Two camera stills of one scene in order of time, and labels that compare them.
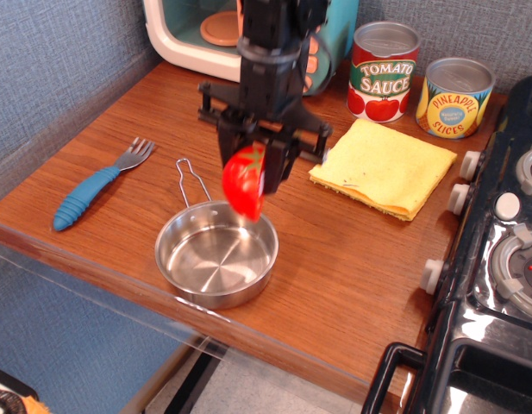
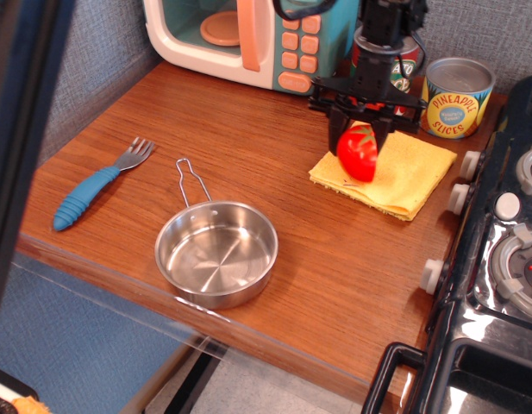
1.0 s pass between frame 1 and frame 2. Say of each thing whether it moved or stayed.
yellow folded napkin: stayed
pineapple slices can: stayed
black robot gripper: moved
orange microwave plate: stayed
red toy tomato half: moved
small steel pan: stayed
